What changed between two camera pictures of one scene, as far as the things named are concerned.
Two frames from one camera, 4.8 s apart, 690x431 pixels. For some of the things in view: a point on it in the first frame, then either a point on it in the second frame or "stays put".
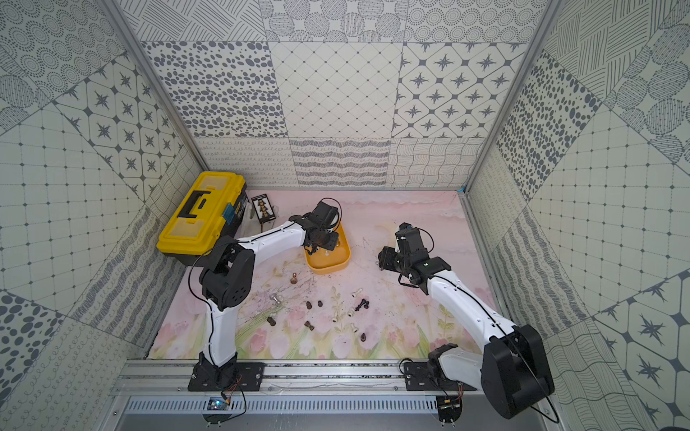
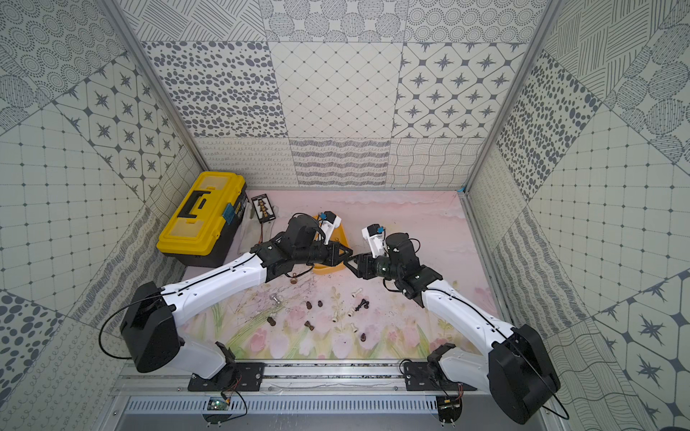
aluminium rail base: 155,395 stays put
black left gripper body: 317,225 to 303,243
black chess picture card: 263,208 stays put
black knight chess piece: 364,303 stays put
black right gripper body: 392,260 to 380,267
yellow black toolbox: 212,208 stays put
